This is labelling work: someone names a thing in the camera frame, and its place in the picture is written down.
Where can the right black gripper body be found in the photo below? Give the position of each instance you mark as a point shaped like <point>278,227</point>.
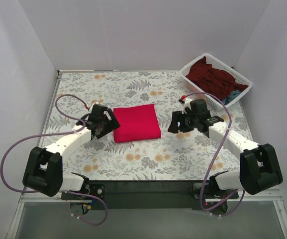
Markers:
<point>181,122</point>

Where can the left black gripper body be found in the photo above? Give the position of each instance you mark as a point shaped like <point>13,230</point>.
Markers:
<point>106,127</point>

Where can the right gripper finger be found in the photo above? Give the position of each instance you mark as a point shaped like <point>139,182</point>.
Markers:
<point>185,126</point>
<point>176,122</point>

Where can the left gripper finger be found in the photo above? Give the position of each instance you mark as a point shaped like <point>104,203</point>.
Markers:
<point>99,132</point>
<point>113,120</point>

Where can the bright red t shirt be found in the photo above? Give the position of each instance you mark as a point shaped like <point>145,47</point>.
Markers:
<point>136,124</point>

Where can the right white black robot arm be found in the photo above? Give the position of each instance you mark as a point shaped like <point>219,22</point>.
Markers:
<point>259,167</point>

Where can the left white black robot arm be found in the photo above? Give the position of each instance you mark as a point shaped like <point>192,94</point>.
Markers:
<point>44,170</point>

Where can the floral patterned table mat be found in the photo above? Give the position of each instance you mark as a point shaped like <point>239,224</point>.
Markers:
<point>181,156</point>

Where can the dark maroon t shirt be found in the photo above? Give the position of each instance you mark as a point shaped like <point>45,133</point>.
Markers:
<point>214,81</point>

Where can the blue grey cloth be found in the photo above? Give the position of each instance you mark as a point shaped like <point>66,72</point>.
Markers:
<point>231,97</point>

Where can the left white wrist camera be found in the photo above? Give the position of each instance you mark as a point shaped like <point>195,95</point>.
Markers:
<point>90,107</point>

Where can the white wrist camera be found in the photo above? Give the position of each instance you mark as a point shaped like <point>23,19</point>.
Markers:
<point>186,103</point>
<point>90,107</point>

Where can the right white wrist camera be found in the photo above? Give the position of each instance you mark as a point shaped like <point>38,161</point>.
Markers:
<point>186,103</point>

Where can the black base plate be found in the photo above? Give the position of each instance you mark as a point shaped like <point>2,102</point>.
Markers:
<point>152,194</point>

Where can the aluminium frame rail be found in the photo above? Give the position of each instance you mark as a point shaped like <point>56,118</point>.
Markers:
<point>262,216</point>

